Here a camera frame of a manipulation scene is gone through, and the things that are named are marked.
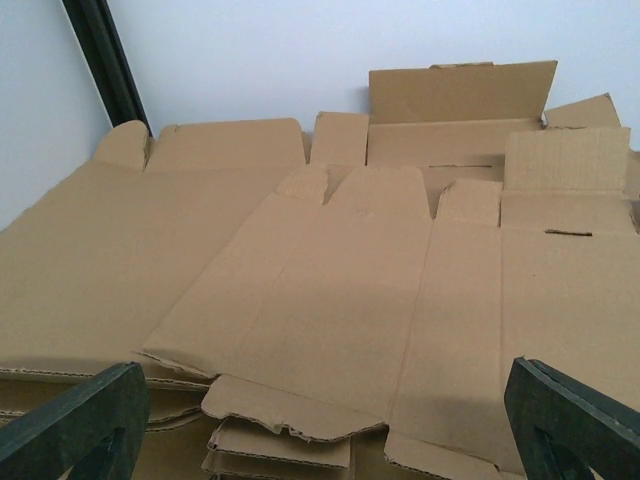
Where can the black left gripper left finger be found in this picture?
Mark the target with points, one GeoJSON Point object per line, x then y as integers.
{"type": "Point", "coordinates": [93, 430]}

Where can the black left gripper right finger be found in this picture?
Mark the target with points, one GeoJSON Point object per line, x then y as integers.
{"type": "Point", "coordinates": [564, 429]}

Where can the stack of flat cardboard blanks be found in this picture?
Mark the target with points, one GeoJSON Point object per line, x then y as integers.
{"type": "Point", "coordinates": [302, 306]}

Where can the black left frame post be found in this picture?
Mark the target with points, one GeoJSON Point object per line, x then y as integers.
{"type": "Point", "coordinates": [96, 32]}

